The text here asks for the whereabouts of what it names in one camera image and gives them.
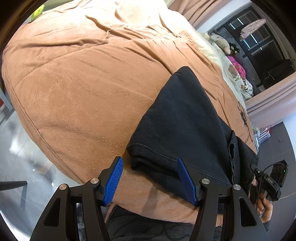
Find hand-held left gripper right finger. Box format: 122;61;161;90
177;157;270;241

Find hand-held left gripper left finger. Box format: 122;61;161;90
30;156;124;241

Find black pants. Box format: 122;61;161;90
126;66;259;202

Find person's right hand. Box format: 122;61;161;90
254;193;274;224

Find white storage rack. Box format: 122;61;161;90
253;124;272;149

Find person's grey clothing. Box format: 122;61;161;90
105;205;223;241

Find pink curtain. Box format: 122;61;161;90
245;72;296;126
168;0;251;31

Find grey sofa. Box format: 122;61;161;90
242;58;262;93

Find orange blanket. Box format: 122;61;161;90
1;0;258;225

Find pink plush toy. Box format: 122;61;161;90
227;56;245;78

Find cream printed quilt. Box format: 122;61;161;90
183;30;255;102

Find black plush toy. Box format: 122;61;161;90
229;44;241;57

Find beige plush bear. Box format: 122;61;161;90
209;32;233;55

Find hanging floral garment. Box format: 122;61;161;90
239;19;266;42

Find green tissue box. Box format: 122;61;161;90
31;6;45;22

